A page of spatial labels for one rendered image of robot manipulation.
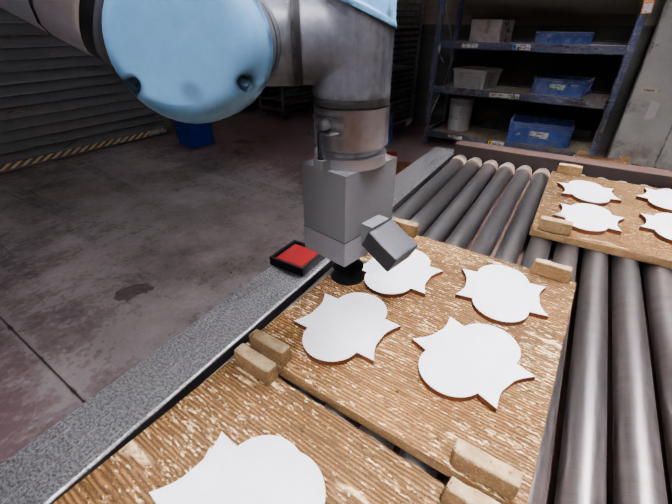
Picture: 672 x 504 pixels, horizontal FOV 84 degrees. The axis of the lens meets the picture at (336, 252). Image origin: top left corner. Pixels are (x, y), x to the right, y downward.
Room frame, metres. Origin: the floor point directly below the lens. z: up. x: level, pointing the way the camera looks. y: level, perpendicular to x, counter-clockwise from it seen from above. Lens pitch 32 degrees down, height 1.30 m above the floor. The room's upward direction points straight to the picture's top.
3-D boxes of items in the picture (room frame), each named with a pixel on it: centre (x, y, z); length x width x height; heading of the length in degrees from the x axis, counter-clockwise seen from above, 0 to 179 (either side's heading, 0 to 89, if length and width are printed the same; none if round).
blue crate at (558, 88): (4.20, -2.35, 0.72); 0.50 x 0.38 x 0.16; 48
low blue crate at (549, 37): (4.22, -2.22, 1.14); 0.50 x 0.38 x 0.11; 64
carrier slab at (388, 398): (0.42, -0.14, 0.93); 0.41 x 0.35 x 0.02; 146
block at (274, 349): (0.34, 0.08, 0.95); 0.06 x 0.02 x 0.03; 56
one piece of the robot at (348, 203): (0.37, -0.03, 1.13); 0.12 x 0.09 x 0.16; 47
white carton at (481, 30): (4.68, -1.68, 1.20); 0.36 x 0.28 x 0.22; 43
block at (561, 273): (0.51, -0.36, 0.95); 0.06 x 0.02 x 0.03; 56
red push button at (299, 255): (0.59, 0.07, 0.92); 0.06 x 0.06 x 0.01; 58
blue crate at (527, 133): (4.25, -2.27, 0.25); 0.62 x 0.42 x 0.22; 63
